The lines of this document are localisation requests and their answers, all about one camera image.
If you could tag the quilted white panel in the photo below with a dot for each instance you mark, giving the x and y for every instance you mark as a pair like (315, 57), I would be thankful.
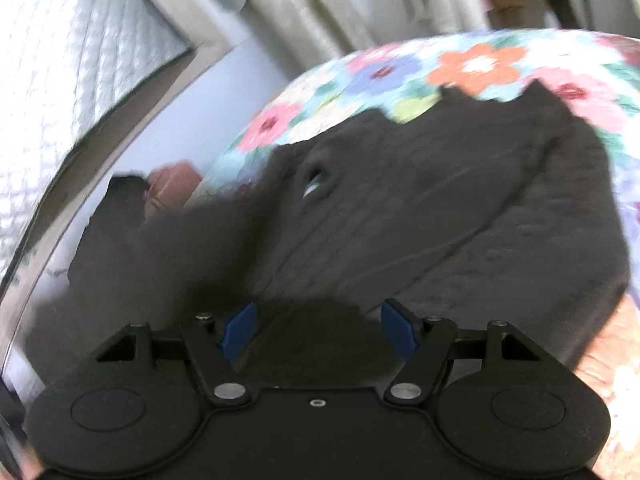
(65, 90)

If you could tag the floral printed blanket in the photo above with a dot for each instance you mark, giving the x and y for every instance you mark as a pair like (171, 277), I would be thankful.
(480, 67)

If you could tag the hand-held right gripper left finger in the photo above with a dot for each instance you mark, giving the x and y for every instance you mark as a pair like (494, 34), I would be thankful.
(238, 329)

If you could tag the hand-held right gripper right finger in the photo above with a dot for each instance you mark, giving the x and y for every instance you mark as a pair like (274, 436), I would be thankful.
(400, 329)

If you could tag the beige curtain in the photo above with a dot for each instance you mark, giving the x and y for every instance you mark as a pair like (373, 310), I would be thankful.
(360, 5)

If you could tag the black knit garment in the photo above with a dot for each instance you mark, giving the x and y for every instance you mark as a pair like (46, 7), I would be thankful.
(400, 200)

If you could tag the reddish brown box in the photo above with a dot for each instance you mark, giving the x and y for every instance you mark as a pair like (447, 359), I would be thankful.
(167, 187)

